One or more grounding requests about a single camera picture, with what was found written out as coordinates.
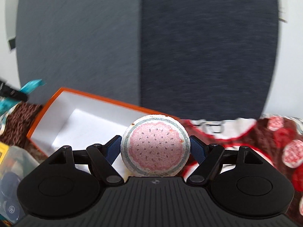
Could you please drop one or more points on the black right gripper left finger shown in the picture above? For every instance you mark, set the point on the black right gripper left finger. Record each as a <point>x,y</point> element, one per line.
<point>101,159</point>

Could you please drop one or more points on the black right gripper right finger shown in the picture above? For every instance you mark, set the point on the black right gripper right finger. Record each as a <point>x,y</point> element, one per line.
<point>209,158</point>

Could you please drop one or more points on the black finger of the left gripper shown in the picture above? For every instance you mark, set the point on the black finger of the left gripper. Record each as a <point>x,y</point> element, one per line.
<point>9,92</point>

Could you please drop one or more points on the watermelon pattern round sponge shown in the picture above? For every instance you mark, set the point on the watermelon pattern round sponge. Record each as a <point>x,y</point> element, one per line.
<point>155,146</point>

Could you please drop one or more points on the teal ribbon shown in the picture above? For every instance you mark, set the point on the teal ribbon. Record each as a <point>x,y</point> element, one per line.
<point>7,104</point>

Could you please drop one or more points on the orange cardboard box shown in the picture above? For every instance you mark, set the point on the orange cardboard box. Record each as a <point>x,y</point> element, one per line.
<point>81,119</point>

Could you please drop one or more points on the red brown floral blanket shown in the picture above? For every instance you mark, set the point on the red brown floral blanket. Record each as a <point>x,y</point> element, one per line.
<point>269,135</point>

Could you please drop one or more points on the clear plastic storage box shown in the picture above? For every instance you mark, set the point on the clear plastic storage box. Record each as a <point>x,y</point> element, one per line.
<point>16,163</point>

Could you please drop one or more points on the grey blue sofa backrest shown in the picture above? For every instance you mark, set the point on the grey blue sofa backrest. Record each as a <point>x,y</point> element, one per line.
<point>193,59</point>

